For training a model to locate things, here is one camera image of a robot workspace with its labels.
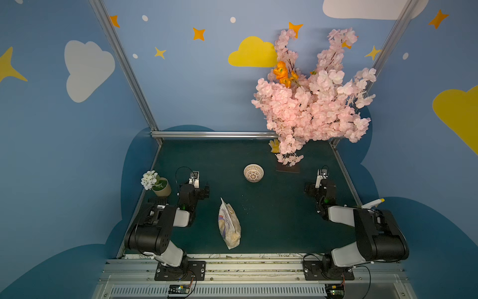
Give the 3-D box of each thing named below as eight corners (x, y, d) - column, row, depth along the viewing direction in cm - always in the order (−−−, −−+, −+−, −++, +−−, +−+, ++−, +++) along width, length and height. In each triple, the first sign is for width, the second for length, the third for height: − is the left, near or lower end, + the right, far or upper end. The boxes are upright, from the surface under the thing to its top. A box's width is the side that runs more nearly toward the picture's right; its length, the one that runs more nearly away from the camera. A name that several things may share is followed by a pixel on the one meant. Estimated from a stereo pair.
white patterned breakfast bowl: (243, 182, 102) (243, 178, 99) (243, 167, 109) (243, 163, 106) (263, 182, 102) (264, 179, 99) (262, 167, 109) (263, 163, 106)
